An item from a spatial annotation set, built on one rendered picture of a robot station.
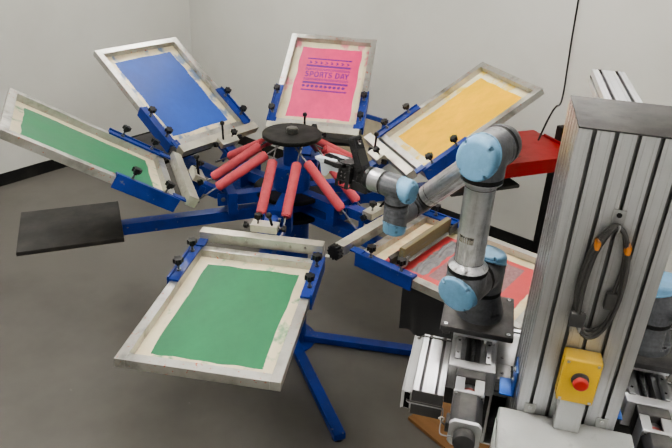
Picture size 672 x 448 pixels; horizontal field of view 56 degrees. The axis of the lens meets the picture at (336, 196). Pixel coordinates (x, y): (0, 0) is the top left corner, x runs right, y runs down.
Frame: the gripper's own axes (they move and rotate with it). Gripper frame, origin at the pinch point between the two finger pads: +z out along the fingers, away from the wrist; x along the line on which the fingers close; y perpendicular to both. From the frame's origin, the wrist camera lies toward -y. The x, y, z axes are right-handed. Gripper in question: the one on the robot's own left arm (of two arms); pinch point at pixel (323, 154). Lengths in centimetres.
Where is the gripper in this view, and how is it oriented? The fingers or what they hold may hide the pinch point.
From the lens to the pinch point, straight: 207.5
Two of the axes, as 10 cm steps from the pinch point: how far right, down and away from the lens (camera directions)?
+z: -7.8, -3.0, 5.5
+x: 6.2, -1.9, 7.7
